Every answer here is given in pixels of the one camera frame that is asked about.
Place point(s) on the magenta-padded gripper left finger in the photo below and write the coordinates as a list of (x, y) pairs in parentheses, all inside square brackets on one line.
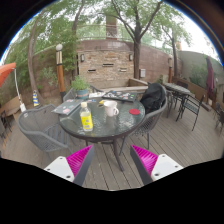
[(78, 160)]

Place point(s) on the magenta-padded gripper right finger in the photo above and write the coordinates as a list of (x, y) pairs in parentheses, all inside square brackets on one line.
[(146, 160)]

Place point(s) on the clear bottle with yellow label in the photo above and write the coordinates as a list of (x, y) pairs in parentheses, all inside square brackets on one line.
[(86, 120)]

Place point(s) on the grey mesh armchair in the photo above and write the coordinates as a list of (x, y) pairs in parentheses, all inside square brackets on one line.
[(69, 95), (150, 121), (40, 128)]

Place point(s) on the flat round red coaster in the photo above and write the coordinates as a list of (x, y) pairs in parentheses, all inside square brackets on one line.
[(134, 111)]

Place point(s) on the grey laptop with stickers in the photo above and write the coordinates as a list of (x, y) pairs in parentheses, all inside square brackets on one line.
[(67, 107)]

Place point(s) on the white mug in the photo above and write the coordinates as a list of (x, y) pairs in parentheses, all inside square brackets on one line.
[(109, 108)]

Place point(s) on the black backpack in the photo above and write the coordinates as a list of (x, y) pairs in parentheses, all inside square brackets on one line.
[(152, 98)]

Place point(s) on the small yellow card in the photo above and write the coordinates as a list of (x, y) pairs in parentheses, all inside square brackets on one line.
[(101, 102)]

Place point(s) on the black metal chair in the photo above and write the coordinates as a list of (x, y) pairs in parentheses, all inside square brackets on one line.
[(191, 105)]

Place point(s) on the blue and yellow striped cone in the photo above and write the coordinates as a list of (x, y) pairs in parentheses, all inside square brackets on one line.
[(35, 99)]

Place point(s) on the potted green plant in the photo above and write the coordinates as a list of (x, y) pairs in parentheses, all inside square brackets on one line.
[(80, 85)]

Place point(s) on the round patio table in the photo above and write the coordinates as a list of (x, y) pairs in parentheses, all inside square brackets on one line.
[(176, 88)]

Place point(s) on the dark forked tree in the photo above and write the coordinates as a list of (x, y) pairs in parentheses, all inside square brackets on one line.
[(136, 61)]

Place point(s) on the slim tree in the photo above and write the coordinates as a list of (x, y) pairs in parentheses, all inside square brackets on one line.
[(174, 63)]

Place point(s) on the closed maroon umbrella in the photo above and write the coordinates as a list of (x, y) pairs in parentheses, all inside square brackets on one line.
[(210, 78)]

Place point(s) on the leaning tree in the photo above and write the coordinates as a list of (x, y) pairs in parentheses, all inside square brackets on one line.
[(31, 66)]

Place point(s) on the orange patio umbrella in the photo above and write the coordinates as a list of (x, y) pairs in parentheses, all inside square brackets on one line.
[(6, 71)]

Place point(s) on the grey wall box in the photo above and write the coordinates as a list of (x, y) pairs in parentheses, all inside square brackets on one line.
[(142, 73)]

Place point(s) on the wooden lamp post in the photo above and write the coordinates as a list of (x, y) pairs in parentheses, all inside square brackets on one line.
[(60, 73)]

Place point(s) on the wall lamp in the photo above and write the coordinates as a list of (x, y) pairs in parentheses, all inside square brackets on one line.
[(82, 57), (131, 57)]

